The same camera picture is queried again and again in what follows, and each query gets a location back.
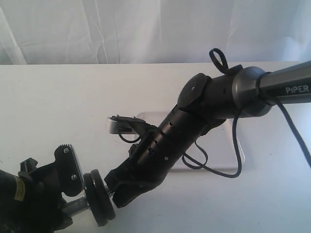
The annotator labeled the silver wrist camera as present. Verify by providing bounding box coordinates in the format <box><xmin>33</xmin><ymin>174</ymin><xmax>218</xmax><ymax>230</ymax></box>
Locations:
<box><xmin>54</xmin><ymin>144</ymin><xmax>84</xmax><ymax>197</ymax></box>
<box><xmin>106</xmin><ymin>115</ymin><xmax>146</xmax><ymax>134</ymax></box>

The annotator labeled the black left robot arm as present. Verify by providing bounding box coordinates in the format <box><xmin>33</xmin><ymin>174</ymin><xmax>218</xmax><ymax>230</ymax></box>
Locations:
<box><xmin>0</xmin><ymin>158</ymin><xmax>73</xmax><ymax>233</ymax></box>

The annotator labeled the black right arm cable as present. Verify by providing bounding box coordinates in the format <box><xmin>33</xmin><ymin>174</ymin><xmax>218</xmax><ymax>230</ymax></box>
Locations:
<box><xmin>116</xmin><ymin>48</ymin><xmax>311</xmax><ymax>179</ymax></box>

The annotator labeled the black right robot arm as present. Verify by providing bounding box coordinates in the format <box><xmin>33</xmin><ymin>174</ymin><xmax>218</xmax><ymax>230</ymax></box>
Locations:
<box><xmin>105</xmin><ymin>62</ymin><xmax>311</xmax><ymax>208</ymax></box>

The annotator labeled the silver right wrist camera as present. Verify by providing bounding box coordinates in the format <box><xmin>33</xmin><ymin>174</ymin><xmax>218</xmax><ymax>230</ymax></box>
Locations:
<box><xmin>106</xmin><ymin>115</ymin><xmax>146</xmax><ymax>134</ymax></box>

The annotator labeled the white backdrop curtain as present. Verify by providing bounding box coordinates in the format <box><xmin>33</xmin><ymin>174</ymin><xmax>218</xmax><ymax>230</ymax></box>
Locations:
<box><xmin>0</xmin><ymin>0</ymin><xmax>311</xmax><ymax>65</ymax></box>

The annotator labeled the white plastic tray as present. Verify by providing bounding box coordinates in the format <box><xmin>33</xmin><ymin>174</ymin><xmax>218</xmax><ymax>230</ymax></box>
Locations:
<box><xmin>136</xmin><ymin>111</ymin><xmax>245</xmax><ymax>173</ymax></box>

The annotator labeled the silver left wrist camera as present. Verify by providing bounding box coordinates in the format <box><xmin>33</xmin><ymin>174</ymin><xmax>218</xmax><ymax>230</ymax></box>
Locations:
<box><xmin>54</xmin><ymin>144</ymin><xmax>84</xmax><ymax>197</ymax></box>

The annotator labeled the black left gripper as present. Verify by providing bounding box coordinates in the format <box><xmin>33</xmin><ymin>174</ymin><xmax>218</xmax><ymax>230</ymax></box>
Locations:
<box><xmin>18</xmin><ymin>158</ymin><xmax>73</xmax><ymax>228</ymax></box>

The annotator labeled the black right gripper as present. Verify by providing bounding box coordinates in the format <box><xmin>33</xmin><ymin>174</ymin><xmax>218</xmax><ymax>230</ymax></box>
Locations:
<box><xmin>104</xmin><ymin>121</ymin><xmax>194</xmax><ymax>208</ymax></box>

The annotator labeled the chrome threaded dumbbell bar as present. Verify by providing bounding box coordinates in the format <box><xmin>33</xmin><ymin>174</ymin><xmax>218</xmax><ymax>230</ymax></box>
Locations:
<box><xmin>62</xmin><ymin>186</ymin><xmax>117</xmax><ymax>216</ymax></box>

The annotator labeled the black weight plate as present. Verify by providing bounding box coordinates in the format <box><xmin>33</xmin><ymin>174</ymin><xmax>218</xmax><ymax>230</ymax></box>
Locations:
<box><xmin>83</xmin><ymin>173</ymin><xmax>107</xmax><ymax>226</ymax></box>
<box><xmin>90</xmin><ymin>169</ymin><xmax>116</xmax><ymax>220</ymax></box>

